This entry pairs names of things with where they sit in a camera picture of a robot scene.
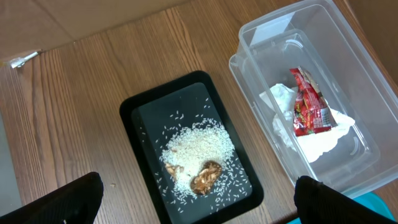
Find teal serving tray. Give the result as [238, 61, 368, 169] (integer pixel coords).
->
[291, 193, 396, 223]

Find black food waste tray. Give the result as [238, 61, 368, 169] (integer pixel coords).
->
[119, 71, 264, 223]

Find red snack wrapper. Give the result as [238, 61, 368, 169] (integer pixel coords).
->
[290, 67, 337, 137]

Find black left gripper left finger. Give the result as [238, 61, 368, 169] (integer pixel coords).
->
[1, 172, 104, 224]

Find clear plastic waste bin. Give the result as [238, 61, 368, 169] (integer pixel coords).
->
[229, 1, 397, 198]

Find brown food scrap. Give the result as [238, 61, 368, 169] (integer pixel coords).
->
[190, 161, 222, 195]

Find pile of white rice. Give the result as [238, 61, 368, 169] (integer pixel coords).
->
[154, 97, 249, 213]

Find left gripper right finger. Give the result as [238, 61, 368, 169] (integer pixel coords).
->
[294, 175, 396, 224]

